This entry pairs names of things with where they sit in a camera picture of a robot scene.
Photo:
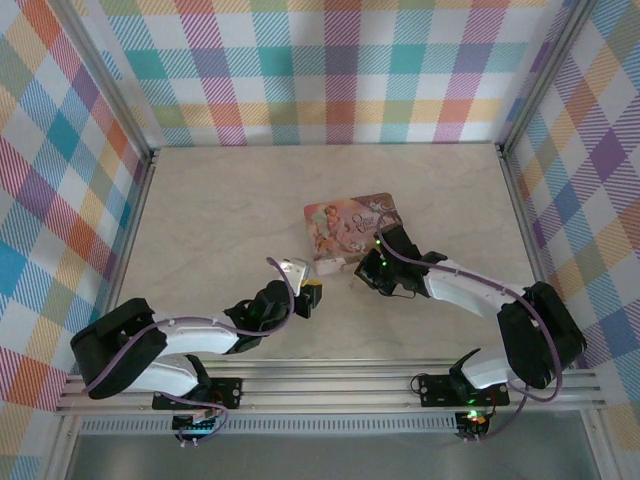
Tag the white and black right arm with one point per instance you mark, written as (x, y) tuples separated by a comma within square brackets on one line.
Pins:
[(465, 287)]

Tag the aluminium frame rail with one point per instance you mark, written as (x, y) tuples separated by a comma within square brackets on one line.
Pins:
[(125, 240), (520, 210)]

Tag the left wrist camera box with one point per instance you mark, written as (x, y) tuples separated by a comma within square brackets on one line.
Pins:
[(297, 272)]

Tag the aluminium frame post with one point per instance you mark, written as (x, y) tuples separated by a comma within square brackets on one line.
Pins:
[(107, 80), (545, 75)]

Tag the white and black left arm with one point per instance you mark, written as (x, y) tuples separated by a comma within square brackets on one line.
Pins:
[(195, 332)]

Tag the grey metal sheet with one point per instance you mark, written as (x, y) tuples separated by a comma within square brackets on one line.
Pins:
[(325, 457)]

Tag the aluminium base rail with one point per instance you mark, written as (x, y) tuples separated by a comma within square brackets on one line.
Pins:
[(325, 387)]

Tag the small control circuit board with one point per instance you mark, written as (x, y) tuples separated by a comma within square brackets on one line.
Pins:
[(472, 422), (195, 425)]

